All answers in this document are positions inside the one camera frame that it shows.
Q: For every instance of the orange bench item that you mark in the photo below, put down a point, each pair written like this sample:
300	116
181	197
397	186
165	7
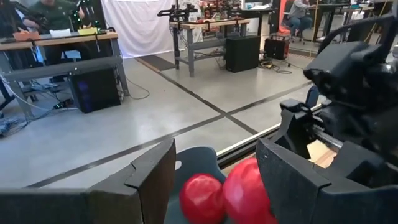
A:
26	35

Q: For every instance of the black bench robot arm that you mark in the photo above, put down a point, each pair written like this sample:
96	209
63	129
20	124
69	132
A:
90	12
177	14

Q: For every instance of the black floor mat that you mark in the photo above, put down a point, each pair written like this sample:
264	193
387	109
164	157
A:
157	62

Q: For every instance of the black computer tower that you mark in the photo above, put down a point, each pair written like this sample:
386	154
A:
242	54
93	90

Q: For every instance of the white curtain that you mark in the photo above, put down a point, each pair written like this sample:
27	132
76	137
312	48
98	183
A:
140	28

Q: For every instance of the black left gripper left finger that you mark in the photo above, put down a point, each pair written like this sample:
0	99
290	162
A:
93	208

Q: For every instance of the yellow bench item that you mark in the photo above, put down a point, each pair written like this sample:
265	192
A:
87	31

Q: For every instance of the wooden workbench grey legs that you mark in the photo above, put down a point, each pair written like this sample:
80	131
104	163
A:
62	67
190	53

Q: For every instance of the white bench item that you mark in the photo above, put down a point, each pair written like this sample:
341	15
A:
60	32

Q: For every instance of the person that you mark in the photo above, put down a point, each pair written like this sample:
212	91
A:
56	14
12	21
298	15

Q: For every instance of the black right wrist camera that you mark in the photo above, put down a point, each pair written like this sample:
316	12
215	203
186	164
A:
342	65

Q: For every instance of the dark teal plastic basket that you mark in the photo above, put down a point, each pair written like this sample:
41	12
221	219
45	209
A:
196	161

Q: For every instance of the orange curtain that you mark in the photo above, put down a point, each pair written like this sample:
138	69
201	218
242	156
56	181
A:
283	18

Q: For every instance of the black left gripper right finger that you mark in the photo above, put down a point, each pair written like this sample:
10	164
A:
311	205

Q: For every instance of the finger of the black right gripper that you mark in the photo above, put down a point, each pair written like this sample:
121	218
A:
357	165
293	130

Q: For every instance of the blue curved object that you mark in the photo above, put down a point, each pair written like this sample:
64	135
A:
312	96

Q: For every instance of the black aluminium table frame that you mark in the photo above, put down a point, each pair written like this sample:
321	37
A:
236	157

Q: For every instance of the red black equipment box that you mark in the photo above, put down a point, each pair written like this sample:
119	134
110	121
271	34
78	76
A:
276	48

